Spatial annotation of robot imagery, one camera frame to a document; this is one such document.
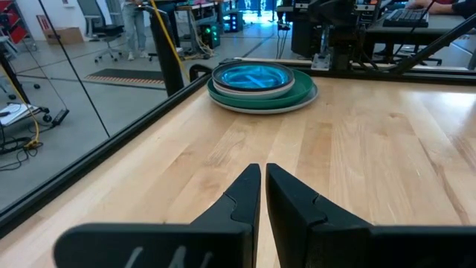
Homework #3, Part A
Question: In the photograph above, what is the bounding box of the black power strip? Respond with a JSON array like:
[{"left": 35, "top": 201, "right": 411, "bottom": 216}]
[{"left": 51, "top": 107, "right": 71, "bottom": 127}]

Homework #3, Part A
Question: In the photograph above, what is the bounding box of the teal transparent plastic plate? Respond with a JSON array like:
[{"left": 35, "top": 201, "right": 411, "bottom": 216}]
[{"left": 219, "top": 63, "right": 291, "bottom": 90}]

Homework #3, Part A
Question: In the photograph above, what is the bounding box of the yellow extension cable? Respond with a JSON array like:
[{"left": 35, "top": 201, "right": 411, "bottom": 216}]
[{"left": 0, "top": 65, "right": 42, "bottom": 150}]

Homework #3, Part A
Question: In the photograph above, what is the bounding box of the person's forearm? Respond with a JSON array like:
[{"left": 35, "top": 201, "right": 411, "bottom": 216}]
[{"left": 407, "top": 0, "right": 476, "bottom": 19}]

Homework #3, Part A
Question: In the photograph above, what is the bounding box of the person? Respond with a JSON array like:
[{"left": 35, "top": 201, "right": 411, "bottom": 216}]
[{"left": 120, "top": 0, "right": 150, "bottom": 62}]

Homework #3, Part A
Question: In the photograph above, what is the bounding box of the black office chair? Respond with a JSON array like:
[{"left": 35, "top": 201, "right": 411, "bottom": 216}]
[{"left": 77, "top": 0, "right": 126, "bottom": 63}]

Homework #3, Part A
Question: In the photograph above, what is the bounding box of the red cabinet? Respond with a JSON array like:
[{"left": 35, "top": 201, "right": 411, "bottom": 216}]
[{"left": 0, "top": 0, "right": 29, "bottom": 45}]

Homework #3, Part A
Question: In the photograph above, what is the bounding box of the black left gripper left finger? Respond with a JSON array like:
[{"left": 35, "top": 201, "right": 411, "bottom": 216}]
[{"left": 53, "top": 163, "right": 262, "bottom": 268}]

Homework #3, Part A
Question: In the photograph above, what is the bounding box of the computer with green lights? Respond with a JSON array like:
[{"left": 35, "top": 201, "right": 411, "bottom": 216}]
[{"left": 199, "top": 22, "right": 221, "bottom": 50}]

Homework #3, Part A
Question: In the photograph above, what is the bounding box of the black metal beam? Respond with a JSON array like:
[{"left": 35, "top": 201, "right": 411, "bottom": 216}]
[{"left": 388, "top": 13, "right": 476, "bottom": 74}]

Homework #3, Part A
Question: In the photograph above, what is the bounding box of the yellow cable along pole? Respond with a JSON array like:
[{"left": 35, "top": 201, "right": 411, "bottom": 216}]
[{"left": 149, "top": 0, "right": 190, "bottom": 81}]

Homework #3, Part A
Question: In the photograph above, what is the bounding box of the white box on wheels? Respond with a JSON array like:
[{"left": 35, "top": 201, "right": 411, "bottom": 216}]
[{"left": 0, "top": 102, "right": 51, "bottom": 127}]

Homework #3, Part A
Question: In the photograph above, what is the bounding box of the black arched cable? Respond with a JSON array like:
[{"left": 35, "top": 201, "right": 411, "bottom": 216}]
[{"left": 188, "top": 63, "right": 213, "bottom": 83}]

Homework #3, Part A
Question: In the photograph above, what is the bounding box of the thick black pole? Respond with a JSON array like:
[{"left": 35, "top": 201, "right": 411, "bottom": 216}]
[{"left": 148, "top": 5, "right": 186, "bottom": 97}]

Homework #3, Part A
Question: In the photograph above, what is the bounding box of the black desk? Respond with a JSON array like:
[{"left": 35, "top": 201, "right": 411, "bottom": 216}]
[{"left": 366, "top": 14, "right": 476, "bottom": 51}]

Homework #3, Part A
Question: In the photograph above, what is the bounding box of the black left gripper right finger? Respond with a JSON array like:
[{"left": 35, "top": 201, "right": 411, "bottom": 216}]
[{"left": 266, "top": 162, "right": 476, "bottom": 268}]

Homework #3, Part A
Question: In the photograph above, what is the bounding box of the cardboard box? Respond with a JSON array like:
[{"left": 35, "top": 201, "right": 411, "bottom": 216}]
[{"left": 42, "top": 26, "right": 85, "bottom": 46}]

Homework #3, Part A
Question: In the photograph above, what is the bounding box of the large green plastic plate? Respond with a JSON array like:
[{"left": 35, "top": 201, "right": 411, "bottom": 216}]
[{"left": 206, "top": 68, "right": 315, "bottom": 111}]

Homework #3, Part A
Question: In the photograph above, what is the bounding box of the computer with blue lights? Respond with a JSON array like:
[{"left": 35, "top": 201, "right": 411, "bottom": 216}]
[{"left": 222, "top": 10, "right": 245, "bottom": 34}]

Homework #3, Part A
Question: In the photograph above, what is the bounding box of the pale pink plate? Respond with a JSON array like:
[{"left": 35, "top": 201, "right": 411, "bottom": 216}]
[{"left": 211, "top": 60, "right": 295, "bottom": 93}]

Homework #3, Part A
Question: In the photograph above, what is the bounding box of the black hazard-striped floor mat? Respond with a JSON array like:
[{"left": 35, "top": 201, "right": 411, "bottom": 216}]
[{"left": 83, "top": 68, "right": 167, "bottom": 87}]

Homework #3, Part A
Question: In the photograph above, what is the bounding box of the black computer tower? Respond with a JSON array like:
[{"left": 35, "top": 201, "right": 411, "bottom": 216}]
[{"left": 291, "top": 0, "right": 324, "bottom": 57}]

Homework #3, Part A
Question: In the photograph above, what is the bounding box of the black keyboard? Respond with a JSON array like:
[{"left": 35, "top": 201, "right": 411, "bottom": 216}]
[{"left": 382, "top": 7, "right": 430, "bottom": 29}]

